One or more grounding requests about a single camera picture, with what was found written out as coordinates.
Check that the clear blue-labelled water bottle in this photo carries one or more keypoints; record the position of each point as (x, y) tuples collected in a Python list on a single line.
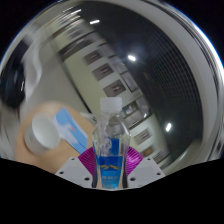
[(111, 133)]

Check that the white mug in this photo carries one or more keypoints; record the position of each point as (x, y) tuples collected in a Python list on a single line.
[(41, 133)]

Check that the round ceiling lights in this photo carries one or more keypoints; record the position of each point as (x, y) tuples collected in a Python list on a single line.
[(132, 58)]

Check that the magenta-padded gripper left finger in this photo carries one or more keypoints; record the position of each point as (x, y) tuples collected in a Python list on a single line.
[(72, 170)]

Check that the black bag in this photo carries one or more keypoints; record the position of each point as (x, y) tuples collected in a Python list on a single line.
[(11, 86)]

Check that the blue and white booklet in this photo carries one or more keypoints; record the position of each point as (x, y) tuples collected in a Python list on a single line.
[(71, 131)]

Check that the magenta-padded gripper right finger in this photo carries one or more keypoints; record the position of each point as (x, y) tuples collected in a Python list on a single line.
[(146, 170)]

